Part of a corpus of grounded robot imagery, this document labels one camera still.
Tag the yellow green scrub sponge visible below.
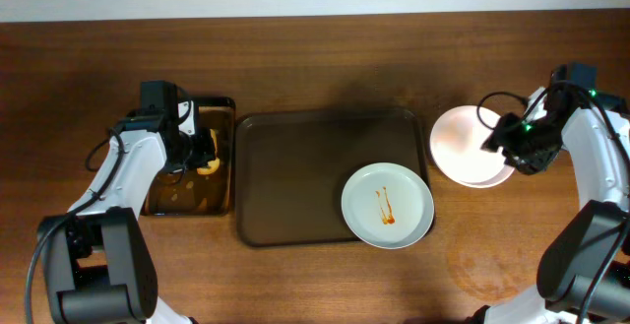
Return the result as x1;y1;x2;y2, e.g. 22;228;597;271
196;128;221;176

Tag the white plate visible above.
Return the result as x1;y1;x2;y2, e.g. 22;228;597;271
449;165;515;189

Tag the pink plate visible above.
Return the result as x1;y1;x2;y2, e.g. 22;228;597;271
429;105;506;184

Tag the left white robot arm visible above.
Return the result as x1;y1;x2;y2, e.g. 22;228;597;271
24;81;216;323

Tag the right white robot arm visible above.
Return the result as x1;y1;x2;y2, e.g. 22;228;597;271
468;62;629;324

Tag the small black water tray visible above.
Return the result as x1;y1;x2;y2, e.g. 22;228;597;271
141;97;235;216

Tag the large brown serving tray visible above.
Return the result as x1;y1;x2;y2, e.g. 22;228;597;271
233;107;428;248

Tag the pale green plate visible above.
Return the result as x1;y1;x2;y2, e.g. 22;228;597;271
341;162;435;250

